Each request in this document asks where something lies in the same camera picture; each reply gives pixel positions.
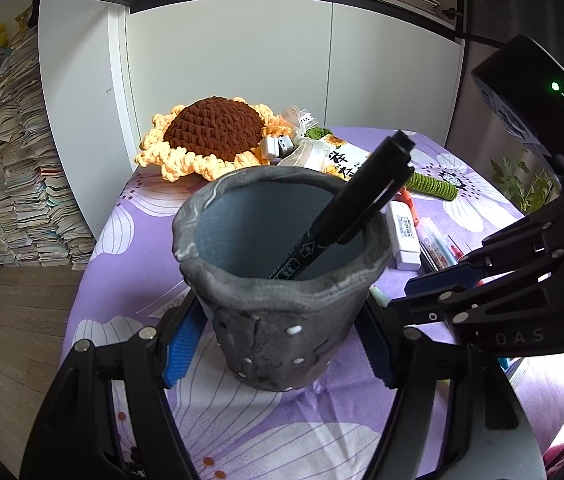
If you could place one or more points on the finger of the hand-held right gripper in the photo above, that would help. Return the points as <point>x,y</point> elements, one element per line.
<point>437,277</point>
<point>427,310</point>

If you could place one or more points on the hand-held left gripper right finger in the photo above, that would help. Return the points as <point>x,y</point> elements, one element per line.
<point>377,352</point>

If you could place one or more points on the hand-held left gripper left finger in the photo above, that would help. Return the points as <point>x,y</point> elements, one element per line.
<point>181,350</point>

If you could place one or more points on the clear pen with orange pattern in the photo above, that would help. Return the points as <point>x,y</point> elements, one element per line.
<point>437,245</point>

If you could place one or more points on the clear cap gel pen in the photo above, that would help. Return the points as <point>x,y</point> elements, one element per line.
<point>457,250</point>

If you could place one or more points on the grey clay pen holder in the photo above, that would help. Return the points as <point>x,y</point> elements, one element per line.
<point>262,330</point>

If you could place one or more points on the black marker pen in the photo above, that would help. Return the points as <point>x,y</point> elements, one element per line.
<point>362,195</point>

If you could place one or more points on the orange plastic clip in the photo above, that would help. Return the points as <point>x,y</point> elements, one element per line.
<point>408,200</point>

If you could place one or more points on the green potted plant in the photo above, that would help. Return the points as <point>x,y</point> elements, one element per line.
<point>522,180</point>

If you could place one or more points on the green crochet stem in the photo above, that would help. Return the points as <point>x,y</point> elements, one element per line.
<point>432,186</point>

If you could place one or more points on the purple floral tablecloth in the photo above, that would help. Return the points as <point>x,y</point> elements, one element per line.
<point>131,270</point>

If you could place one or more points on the white packet with black writing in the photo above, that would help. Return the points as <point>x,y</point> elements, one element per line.
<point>344,160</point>

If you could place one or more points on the small white robot toy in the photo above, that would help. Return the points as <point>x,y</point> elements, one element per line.
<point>274,146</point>

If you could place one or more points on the crochet sunflower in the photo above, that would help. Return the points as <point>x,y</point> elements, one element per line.
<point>211,127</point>

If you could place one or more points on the tall stack of books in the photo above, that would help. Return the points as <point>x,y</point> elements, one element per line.
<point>16,170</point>

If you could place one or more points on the white cabinet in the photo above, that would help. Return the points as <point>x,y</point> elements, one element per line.
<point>262,60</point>

